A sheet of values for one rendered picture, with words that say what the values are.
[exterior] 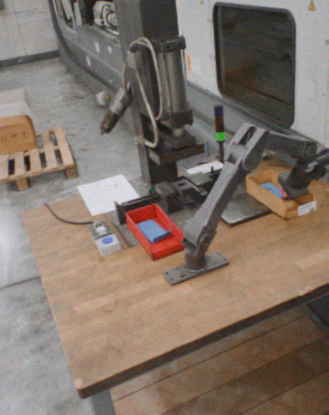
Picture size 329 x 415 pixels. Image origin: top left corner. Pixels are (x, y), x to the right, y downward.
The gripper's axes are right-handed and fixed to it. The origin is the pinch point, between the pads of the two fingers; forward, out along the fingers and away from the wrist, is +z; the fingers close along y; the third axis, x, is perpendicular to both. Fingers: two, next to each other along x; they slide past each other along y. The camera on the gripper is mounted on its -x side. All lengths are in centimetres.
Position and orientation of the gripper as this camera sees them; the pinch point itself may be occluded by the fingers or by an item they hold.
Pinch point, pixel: (284, 196)
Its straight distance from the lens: 169.9
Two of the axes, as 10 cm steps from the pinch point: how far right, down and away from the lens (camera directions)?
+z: -1.1, 5.4, 8.3
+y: -4.0, -7.9, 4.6
